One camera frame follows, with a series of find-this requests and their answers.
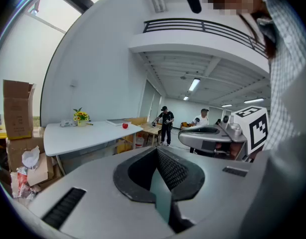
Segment artificial sunflowers in white vase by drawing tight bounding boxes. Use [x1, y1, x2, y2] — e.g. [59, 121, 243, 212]
[73, 107, 90, 127]

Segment yellow bag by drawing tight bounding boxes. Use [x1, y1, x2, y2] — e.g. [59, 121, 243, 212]
[116, 140, 133, 155]

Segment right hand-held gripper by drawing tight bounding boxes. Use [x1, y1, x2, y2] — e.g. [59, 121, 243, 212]
[178, 106, 270, 163]

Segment gray rectangular tray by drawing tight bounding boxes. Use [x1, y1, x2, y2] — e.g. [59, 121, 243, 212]
[106, 118, 133, 127]

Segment wooden table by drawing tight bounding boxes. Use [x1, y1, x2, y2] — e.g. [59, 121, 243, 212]
[139, 122, 163, 146]

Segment low cardboard box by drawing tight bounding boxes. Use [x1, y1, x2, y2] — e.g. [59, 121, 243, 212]
[5, 136, 58, 187]

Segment red and white plastic bag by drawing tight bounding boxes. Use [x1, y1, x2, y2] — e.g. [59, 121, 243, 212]
[9, 166, 38, 199]

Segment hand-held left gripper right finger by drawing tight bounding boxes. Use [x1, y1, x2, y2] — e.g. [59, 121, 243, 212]
[155, 147, 206, 201]

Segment tall open cardboard box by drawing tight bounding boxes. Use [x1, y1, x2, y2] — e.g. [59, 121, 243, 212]
[2, 79, 37, 140]

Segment tan cardboard box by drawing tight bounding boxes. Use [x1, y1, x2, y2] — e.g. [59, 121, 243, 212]
[124, 117, 149, 127]

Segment checked shirt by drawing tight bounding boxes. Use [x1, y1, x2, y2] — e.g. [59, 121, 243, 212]
[252, 0, 306, 151]

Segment person's right hand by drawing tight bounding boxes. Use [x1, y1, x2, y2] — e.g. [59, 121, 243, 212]
[229, 142, 247, 160]

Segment black balcony railing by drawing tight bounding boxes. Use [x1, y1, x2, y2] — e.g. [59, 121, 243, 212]
[143, 18, 269, 59]

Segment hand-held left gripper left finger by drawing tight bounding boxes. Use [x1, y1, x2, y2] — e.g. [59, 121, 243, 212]
[113, 147, 158, 204]

